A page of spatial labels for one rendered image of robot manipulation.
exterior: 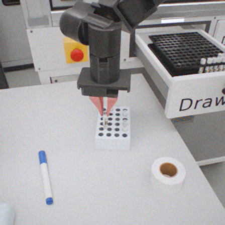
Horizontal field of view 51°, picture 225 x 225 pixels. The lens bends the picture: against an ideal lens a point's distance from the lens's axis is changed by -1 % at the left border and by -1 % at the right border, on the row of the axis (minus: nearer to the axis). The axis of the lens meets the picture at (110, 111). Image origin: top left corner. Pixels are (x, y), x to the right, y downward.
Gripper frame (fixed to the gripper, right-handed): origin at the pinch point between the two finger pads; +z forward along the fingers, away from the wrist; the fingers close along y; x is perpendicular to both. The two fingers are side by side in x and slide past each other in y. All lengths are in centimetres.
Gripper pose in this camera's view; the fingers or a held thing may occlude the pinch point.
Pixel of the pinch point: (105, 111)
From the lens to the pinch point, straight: 52.5
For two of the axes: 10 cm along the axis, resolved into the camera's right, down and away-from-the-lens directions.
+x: -0.9, 6.4, -7.6
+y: -10.0, -0.7, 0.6
